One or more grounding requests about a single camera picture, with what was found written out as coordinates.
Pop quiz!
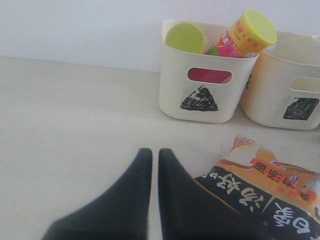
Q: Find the orange instant noodle bag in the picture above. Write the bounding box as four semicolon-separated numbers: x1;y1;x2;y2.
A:
196;134;320;240

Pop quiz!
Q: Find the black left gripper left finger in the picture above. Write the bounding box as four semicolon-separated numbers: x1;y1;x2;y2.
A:
42;148;153;240

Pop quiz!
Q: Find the cream bin with square mark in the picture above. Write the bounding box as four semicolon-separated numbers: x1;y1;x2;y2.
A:
240;31;320;130

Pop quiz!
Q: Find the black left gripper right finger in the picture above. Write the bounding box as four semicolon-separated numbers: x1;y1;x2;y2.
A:
158;148;265;240

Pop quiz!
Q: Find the yellow Lays chips can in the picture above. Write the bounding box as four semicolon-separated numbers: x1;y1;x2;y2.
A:
164;22;206;54

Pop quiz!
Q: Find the cream bin with triangle mark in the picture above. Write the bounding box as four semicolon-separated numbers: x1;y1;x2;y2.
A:
158;19;260;124

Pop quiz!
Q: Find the pink chips can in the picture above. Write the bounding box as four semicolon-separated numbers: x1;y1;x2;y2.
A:
205;8;278;59

